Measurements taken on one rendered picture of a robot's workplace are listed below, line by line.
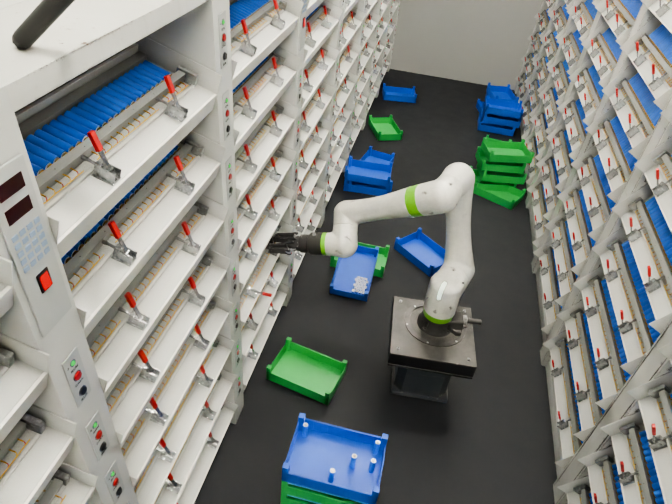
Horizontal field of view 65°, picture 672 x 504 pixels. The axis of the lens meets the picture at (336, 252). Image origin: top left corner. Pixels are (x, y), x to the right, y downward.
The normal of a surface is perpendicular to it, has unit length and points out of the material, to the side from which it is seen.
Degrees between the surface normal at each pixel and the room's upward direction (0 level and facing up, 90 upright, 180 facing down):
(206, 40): 90
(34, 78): 90
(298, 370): 0
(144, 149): 18
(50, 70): 90
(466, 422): 0
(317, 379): 0
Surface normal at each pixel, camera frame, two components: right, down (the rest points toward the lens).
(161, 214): 0.39, -0.66
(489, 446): 0.09, -0.77
